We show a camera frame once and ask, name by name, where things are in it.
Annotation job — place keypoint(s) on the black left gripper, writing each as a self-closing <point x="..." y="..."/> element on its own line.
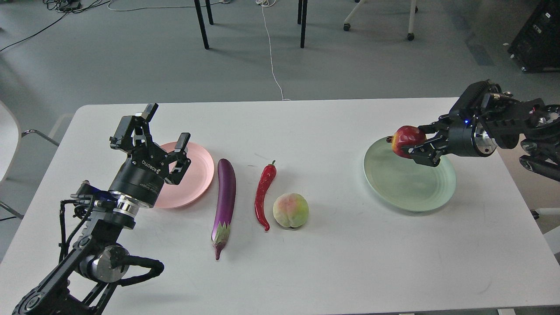
<point x="141" y="177"/>

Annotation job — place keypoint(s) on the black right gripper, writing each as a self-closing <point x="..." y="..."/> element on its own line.
<point x="462" y="137"/>

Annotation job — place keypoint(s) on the red pomegranate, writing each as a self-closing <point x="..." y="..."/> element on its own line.
<point x="405" y="136"/>

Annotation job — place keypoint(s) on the purple eggplant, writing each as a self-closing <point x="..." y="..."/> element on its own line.
<point x="225" y="206"/>

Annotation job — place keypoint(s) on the red chili pepper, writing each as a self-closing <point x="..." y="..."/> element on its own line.
<point x="267" y="176"/>

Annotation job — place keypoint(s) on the green pink peach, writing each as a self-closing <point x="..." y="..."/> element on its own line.
<point x="291" y="210"/>

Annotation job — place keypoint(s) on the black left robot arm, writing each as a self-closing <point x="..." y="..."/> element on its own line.
<point x="92" y="264"/>

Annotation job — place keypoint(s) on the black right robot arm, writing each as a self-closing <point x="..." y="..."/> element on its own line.
<point x="485" y="118"/>

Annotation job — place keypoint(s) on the pink plate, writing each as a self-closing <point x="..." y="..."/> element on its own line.
<point x="195" y="182"/>

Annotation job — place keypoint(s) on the green plate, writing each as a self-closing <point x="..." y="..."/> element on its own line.
<point x="406" y="185"/>

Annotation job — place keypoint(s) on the black equipment case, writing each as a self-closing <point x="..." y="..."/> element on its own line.
<point x="536" y="48"/>

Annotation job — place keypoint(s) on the white wheeled chair base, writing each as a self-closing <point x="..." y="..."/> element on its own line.
<point x="404" y="21"/>

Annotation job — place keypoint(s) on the white chair at left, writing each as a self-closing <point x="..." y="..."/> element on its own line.
<point x="10" y="138"/>

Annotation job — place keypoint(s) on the black table leg left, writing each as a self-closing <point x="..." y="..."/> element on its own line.
<point x="201" y="21"/>

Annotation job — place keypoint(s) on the black table leg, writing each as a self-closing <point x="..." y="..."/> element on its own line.
<point x="201" y="21"/>
<point x="302" y="20"/>

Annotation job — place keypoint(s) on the black table leg right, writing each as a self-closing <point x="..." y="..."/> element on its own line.
<point x="302" y="20"/>

